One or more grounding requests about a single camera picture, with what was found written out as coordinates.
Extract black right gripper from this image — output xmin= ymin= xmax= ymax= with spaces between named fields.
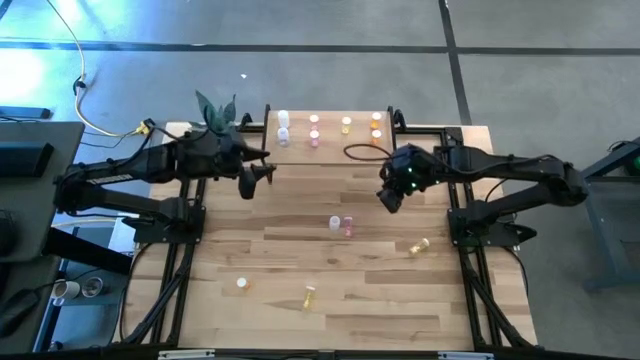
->
xmin=376 ymin=148 xmax=427 ymax=215

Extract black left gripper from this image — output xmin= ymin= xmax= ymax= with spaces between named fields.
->
xmin=219 ymin=133 xmax=277 ymax=201

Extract wooden shelf black metal legs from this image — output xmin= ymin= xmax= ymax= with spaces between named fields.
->
xmin=260 ymin=103 xmax=399 ymax=174

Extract snake plant in white pot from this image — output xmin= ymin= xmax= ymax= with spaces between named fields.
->
xmin=194 ymin=89 xmax=239 ymax=134

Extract white box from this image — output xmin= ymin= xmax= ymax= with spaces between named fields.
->
xmin=107 ymin=214 xmax=139 ymax=254

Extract black desk leg beam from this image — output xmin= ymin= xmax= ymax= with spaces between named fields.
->
xmin=42 ymin=227 xmax=134 ymax=275

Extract grey metal stand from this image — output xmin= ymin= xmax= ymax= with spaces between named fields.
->
xmin=549 ymin=137 xmax=640 ymax=295

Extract clear glass cup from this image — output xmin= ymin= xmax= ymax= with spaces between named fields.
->
xmin=81 ymin=276 xmax=105 ymax=299

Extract dark grey desk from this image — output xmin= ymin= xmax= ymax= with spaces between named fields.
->
xmin=0 ymin=121 xmax=85 ymax=264

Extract white paper cup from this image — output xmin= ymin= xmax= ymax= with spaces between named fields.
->
xmin=52 ymin=279 xmax=81 ymax=301

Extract black rectangular box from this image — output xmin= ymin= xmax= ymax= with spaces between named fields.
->
xmin=0 ymin=141 xmax=55 ymax=177

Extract black flat bar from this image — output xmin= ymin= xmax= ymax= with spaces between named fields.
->
xmin=0 ymin=105 xmax=53 ymax=120

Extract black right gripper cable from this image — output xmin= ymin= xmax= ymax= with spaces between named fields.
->
xmin=343 ymin=143 xmax=396 ymax=162

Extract black aluminium table frame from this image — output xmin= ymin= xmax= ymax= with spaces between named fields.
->
xmin=112 ymin=107 xmax=539 ymax=351

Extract silver metal bracket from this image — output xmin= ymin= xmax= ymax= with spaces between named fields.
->
xmin=157 ymin=349 xmax=216 ymax=360
xmin=437 ymin=351 xmax=495 ymax=360

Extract yellow power cable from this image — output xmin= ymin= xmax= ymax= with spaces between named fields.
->
xmin=45 ymin=0 xmax=146 ymax=139

